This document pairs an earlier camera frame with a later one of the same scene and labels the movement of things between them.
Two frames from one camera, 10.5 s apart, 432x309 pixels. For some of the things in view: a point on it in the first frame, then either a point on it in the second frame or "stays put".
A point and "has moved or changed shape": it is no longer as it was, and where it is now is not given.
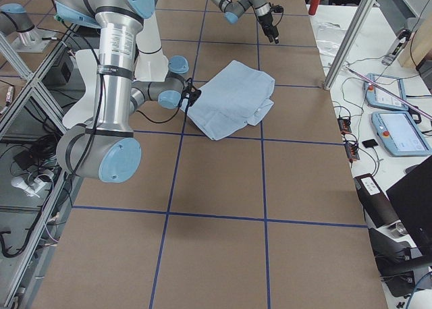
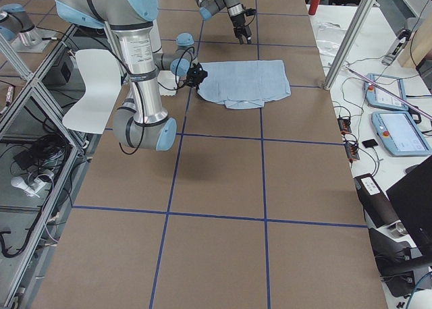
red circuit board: [344, 125] stays put
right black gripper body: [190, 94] -> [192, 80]
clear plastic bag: [330, 36] stays put
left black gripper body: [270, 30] -> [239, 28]
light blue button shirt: [237, 94] has moved or changed shape
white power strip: [30, 189] stays put
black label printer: [378, 209] stays put
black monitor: [411, 195] stays put
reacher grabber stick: [395, 96] stays put
